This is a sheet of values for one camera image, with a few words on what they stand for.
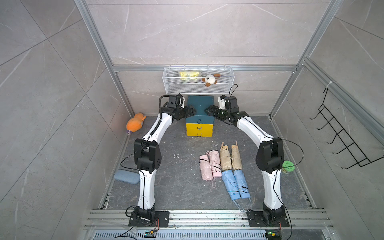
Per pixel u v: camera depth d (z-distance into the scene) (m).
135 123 1.06
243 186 0.81
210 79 0.86
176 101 0.75
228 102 0.75
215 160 0.90
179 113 0.80
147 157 0.57
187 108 0.84
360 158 0.60
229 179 0.83
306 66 0.84
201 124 0.93
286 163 0.88
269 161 0.57
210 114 0.85
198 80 0.89
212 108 0.85
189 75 0.84
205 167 0.88
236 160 0.92
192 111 0.86
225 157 0.92
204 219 0.75
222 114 0.82
